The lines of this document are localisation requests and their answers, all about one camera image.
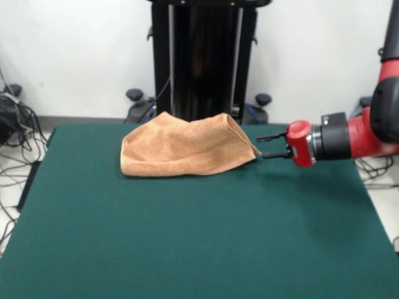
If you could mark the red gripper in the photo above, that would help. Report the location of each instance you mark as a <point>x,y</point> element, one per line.
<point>300,144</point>

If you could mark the tan terry towel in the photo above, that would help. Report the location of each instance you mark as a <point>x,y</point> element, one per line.
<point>180,149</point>

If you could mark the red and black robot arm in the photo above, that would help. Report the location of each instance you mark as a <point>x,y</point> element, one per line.
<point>358,137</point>

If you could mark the dark grey stand base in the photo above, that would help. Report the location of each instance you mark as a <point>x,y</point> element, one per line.
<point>365,101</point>
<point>7,121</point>

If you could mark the dark green table cloth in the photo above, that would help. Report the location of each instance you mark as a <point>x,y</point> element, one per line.
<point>187,233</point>

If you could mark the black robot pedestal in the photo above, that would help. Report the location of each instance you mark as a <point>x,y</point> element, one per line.
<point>202,62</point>

